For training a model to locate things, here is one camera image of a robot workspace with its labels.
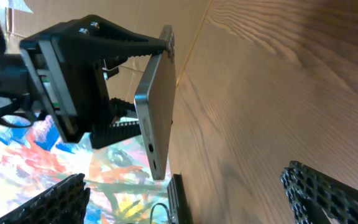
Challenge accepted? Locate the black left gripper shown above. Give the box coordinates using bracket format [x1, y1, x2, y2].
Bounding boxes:
[19, 15, 168, 149]

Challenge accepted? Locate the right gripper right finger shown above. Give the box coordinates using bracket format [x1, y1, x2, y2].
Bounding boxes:
[280, 161, 358, 224]

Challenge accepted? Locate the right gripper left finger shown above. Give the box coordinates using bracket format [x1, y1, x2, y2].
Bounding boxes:
[0, 173, 90, 224]

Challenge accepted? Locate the Galaxy S25 Ultra smartphone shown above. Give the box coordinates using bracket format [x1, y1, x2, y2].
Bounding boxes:
[134, 25, 177, 180]

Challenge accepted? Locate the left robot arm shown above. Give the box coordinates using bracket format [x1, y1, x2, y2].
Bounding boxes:
[0, 15, 175, 149]

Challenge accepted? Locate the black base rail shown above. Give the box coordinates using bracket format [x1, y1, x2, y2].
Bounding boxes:
[167, 174, 193, 224]

